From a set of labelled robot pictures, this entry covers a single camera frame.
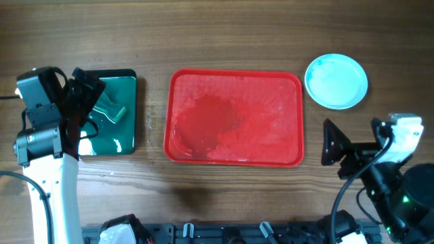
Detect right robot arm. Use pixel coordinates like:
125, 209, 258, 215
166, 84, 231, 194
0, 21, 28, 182
321, 113, 433, 243

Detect green dish sponge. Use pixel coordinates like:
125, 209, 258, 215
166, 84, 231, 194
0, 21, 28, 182
93, 92, 127, 124

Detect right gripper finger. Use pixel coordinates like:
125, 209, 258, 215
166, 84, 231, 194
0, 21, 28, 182
321, 119, 352, 166
371, 117, 390, 144

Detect black tray with green water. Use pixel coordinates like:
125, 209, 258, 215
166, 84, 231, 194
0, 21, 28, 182
79, 69, 138, 156

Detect light blue plate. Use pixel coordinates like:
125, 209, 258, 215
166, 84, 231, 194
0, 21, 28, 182
304, 54, 369, 110

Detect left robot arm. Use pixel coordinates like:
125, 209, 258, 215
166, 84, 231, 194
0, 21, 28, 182
14, 66, 138, 243

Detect red plastic serving tray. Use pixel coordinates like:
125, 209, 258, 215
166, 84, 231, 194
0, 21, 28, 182
163, 68, 305, 167

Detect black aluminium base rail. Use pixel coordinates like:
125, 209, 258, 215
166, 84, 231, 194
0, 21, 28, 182
81, 222, 382, 244

